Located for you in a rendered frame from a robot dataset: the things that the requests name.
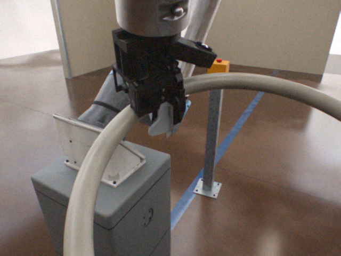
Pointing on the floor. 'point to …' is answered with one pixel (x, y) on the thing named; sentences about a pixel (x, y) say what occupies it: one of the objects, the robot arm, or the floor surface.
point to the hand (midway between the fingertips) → (163, 122)
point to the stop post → (212, 137)
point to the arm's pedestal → (114, 207)
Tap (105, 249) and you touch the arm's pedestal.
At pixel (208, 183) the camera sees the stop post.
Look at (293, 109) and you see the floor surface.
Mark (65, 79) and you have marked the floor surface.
